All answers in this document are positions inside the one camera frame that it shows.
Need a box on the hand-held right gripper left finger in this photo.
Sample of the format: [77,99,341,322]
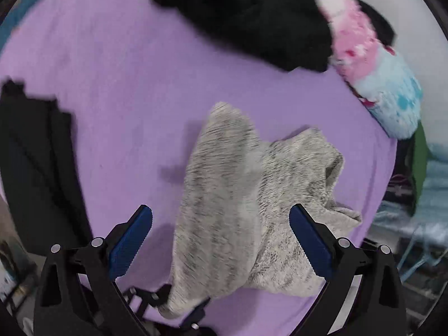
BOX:
[33,205,153,336]

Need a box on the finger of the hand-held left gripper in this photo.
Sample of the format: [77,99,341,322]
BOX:
[178,297,212,330]
[123,284,173,317]

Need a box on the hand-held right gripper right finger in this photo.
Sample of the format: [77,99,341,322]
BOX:
[289,204,408,336]

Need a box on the grey knit sweater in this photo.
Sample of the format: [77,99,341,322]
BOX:
[157,102,363,320]

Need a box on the black clothes pile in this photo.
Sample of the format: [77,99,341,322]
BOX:
[149,0,333,74]

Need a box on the folded black garment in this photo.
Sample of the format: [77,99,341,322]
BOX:
[0,79,94,253]

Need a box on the black case with green cover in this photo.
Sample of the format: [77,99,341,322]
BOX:
[388,122,430,215]

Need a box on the light blue cloth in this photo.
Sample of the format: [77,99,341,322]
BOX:
[371,143,448,288]

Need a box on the purple bed sheet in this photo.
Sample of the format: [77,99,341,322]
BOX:
[0,0,398,336]

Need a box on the dark cloth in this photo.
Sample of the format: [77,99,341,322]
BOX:
[359,0,398,47]

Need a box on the blue patterned cloth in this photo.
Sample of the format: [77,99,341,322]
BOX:
[0,0,68,47]

